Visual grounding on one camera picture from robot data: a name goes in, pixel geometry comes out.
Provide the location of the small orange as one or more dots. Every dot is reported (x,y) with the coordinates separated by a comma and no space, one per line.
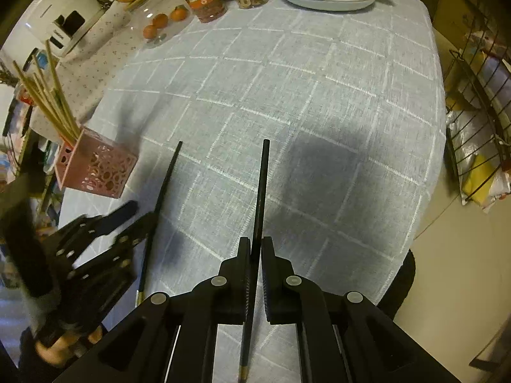
(160,20)
(150,31)
(179,12)

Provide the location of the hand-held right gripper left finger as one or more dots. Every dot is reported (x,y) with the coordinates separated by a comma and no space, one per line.
(237,283)

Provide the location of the person's left hand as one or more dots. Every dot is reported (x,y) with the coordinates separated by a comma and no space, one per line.
(54,349)

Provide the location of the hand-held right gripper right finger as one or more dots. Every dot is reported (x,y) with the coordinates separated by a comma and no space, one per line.
(271,283)

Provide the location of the cardboard boxes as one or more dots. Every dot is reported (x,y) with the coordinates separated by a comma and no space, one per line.
(451,8)

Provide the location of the pink perforated utensil holder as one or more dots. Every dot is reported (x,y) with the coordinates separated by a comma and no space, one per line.
(103,167)

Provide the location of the bunch of wooden chopsticks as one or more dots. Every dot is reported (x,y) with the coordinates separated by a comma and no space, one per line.
(66,127)

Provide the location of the cluttered shelf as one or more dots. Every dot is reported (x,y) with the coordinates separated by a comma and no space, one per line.
(16,115)

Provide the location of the black metal stand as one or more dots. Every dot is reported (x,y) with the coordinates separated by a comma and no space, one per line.
(491,351)

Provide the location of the white countertop appliance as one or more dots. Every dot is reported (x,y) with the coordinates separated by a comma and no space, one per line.
(44,4)

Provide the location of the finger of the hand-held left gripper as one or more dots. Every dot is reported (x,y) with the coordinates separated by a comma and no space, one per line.
(135,229)
(119,213)

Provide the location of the grey checked tablecloth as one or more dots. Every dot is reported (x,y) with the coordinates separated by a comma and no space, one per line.
(299,87)

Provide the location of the black chopstick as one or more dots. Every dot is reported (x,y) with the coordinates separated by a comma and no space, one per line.
(261,191)
(165,187)

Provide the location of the yellow packet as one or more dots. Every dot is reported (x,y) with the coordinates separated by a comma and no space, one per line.
(479,171)

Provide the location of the clear glass footed plate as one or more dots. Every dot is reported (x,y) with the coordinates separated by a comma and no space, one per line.
(167,32)

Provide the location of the floral patterned cloth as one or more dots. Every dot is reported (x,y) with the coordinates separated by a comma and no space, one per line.
(92,72)

